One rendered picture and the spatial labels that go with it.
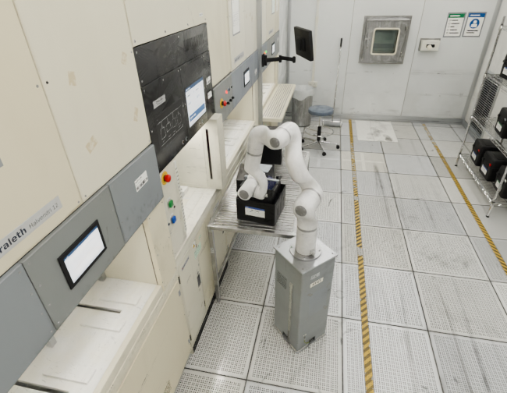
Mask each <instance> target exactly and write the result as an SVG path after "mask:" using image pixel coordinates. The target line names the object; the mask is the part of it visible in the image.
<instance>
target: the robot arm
mask: <svg viewBox="0 0 507 393"><path fill-rule="evenodd" d="M264 145H266V146H267V147H268V148H270V149H272V150H279V149H282V148H285V166H286V167H287V170H288V172H289V175H290V177H291V178H292V180H293V181H294V182H296V183H298V184H299V186H300V188H301V190H302V193H301V194H300V195H299V196H298V197H297V198H296V200H295V202H294V204H293V207H292V211H293V213H294V215H295V216H296V218H297V225H296V241H295V242H293V243H292V244H291V246H290V248H289V251H290V253H291V254H292V256H293V257H295V258H296V259H298V260H302V261H312V260H316V259H317V258H318V257H319V256H320V255H321V247H320V246H319V245H318V244H317V243H316V241H317V225H318V219H317V217H316V215H315V211H316V209H317V207H318V206H319V205H320V203H321V201H322V200H323V197H324V194H323V190H322V188H321V186H320V185H319V184H318V183H317V181H316V180H315V179H314V178H313V177H312V176H311V174H310V173H309V172H308V170H307V167H306V164H305V161H304V159H303V154H302V138H301V133H300V129H299V127H298V125H297V124H296V123H294V122H285V123H283V124H282V125H280V126H279V127H278V128H277V129H274V130H270V129H269V128H268V127H267V126H255V127H253V128H252V130H251V131H250V134H249V138H248V144H247V149H246V159H245V165H244V169H245V171H246V172H247V173H248V174H249V175H248V177H247V179H246V181H245V182H244V184H242V186H241V187H240V188H239V190H238V196H239V198H241V199H242V200H249V199H250V198H251V197H254V198H257V199H259V200H263V199H264V198H265V196H266V193H267V190H268V180H267V177H268V174H267V173H266V172H263V171H262V170H261V169H260V164H261V157H262V153H263V149H264Z"/></svg>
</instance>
